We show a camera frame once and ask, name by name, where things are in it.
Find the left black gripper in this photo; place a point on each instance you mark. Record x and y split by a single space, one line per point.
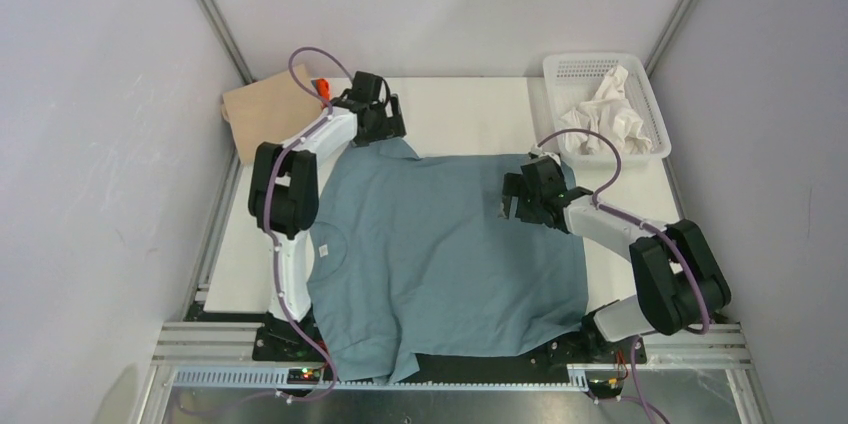
390 126

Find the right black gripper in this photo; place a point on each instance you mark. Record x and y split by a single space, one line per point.
516 184

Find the grey-blue t-shirt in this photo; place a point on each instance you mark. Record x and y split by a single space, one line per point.
413 256

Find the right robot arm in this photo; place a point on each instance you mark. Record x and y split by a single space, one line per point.
678 282

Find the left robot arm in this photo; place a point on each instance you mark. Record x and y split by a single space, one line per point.
284 189

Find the folded orange t-shirt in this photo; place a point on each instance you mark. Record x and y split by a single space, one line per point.
322 87

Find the white plastic basket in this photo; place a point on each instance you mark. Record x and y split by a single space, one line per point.
571 78

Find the crumpled white t-shirt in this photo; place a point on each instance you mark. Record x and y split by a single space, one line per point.
609 113

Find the folded tan t-shirt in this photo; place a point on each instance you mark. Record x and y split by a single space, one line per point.
270 110

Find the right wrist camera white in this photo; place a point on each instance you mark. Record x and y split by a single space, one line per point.
538 153

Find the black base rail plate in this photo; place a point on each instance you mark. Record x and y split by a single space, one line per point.
552 362

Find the aluminium frame rail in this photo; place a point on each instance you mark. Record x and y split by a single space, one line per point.
204 372

